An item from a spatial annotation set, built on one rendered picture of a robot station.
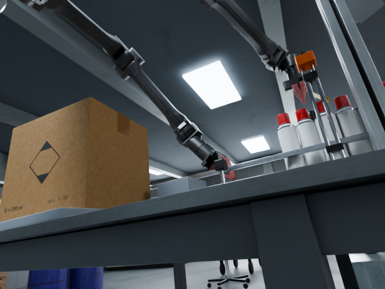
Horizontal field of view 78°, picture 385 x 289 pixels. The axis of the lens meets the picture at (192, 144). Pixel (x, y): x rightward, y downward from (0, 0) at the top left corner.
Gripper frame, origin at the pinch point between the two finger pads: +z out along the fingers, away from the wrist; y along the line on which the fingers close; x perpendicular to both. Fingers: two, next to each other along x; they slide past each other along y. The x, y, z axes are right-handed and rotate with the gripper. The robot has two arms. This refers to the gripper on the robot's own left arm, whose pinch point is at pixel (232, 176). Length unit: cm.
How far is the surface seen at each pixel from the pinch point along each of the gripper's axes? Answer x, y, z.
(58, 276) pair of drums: 336, 186, -197
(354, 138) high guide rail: -27.3, -5.0, 20.1
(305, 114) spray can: -27.3, -1.5, 6.1
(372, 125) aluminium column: -27.9, -17.5, 22.4
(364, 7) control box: -57, -6, 2
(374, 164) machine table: -16, -47, 27
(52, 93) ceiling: 108, 110, -364
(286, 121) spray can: -22.9, -2.4, 3.5
